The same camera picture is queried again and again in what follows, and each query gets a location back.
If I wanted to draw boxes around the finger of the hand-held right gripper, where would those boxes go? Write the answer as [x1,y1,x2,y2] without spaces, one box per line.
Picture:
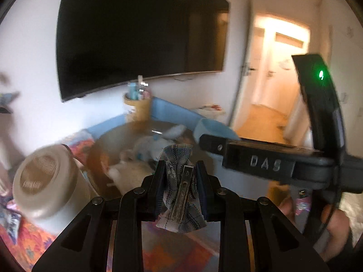
[199,134,241,156]

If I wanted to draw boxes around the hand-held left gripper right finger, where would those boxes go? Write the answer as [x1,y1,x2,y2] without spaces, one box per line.
[196,160,331,272]

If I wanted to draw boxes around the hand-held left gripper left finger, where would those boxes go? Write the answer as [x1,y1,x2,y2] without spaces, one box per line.
[32,161,166,272]

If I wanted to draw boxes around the blue white patterned cloth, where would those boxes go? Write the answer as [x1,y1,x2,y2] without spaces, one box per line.
[155,144,207,234]

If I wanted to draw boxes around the white plush toy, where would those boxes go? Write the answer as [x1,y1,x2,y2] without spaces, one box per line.
[108,161,155,196]

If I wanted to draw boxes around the brown round basin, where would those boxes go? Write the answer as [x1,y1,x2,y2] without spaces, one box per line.
[86,119,216,202]

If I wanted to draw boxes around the person's right hand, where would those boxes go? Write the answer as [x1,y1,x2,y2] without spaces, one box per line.
[279,197,355,262]

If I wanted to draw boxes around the white door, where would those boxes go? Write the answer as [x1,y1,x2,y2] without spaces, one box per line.
[231,0,256,128]

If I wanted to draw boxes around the tan pen holder cup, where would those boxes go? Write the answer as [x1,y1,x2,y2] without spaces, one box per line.
[124,75,152,123]

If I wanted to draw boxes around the black television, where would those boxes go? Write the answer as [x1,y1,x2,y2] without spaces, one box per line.
[56,0,230,102]

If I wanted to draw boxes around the floral blanket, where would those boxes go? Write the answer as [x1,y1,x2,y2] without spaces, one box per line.
[0,132,224,272]

